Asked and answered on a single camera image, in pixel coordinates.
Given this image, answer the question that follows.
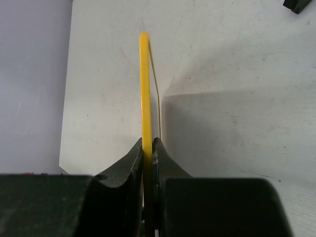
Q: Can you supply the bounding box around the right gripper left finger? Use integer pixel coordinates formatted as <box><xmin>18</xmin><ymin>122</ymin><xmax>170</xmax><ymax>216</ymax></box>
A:
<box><xmin>0</xmin><ymin>140</ymin><xmax>143</xmax><ymax>237</ymax></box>

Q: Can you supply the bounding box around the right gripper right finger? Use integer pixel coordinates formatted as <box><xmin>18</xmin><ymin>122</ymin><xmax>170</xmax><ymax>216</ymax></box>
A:
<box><xmin>153</xmin><ymin>138</ymin><xmax>293</xmax><ymax>237</ymax></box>

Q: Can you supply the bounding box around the wire whiteboard stand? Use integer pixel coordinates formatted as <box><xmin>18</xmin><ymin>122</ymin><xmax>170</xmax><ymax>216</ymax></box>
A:
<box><xmin>283</xmin><ymin>0</ymin><xmax>312</xmax><ymax>14</ymax></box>

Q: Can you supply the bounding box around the yellow framed small whiteboard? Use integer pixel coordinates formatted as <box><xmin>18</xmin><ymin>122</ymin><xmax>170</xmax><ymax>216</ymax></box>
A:
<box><xmin>139</xmin><ymin>32</ymin><xmax>161</xmax><ymax>237</ymax></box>

